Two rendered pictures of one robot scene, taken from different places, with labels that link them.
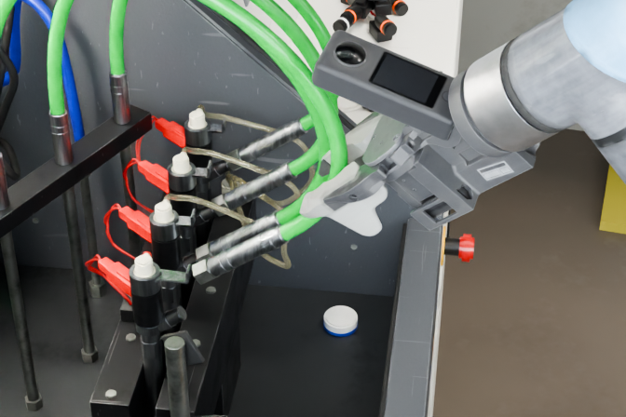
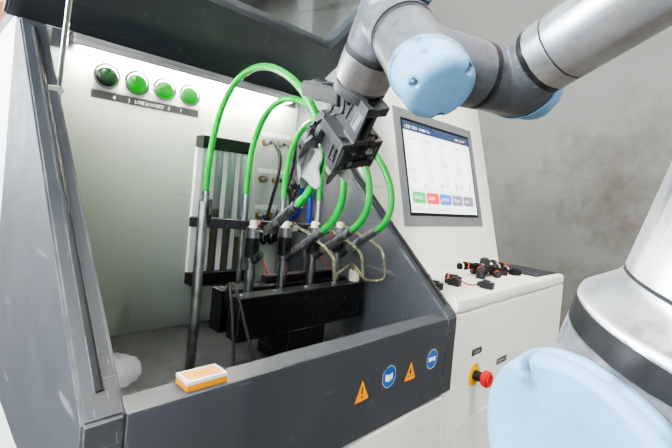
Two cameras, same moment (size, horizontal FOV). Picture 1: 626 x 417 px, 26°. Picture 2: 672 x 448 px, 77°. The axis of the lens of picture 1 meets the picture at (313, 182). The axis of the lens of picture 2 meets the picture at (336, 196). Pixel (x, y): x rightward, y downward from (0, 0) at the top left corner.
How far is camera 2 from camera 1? 0.92 m
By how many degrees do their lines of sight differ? 49
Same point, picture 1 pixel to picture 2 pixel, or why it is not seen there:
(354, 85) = (310, 85)
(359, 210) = (312, 170)
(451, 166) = (343, 129)
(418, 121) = (328, 95)
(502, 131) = (342, 69)
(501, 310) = not seen: outside the picture
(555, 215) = not seen: outside the picture
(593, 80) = not seen: outside the picture
